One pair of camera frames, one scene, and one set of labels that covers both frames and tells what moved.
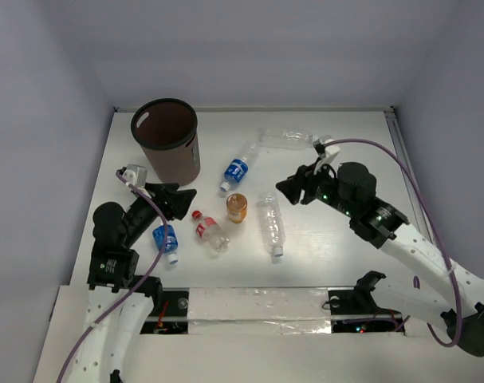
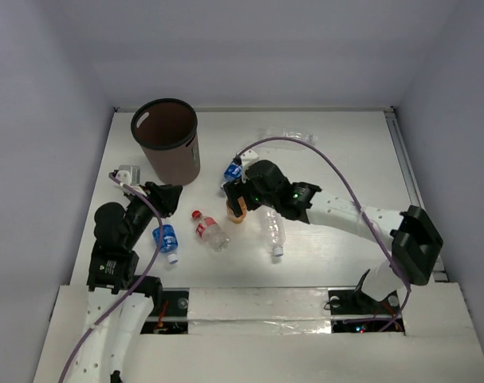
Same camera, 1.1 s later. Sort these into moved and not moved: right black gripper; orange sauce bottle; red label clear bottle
Moved: right black gripper
Not moved: orange sauce bottle; red label clear bottle
